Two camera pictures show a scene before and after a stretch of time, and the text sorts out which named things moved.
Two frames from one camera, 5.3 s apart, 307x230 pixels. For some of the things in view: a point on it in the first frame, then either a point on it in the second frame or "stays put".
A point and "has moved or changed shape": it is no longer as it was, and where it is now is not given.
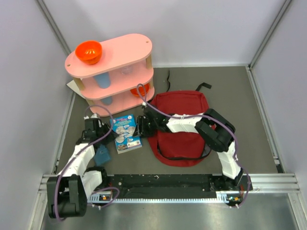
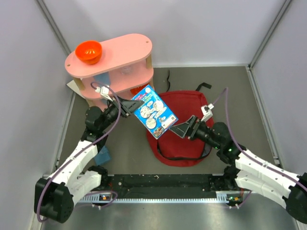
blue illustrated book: x=124 y=126 has moved or changed shape
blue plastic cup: x=103 y=80 stays put
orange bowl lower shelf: x=135 y=91 stays put
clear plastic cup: x=127 y=70 stays put
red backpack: x=180 y=148 stays put
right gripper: x=140 y=129 to x=189 y=128
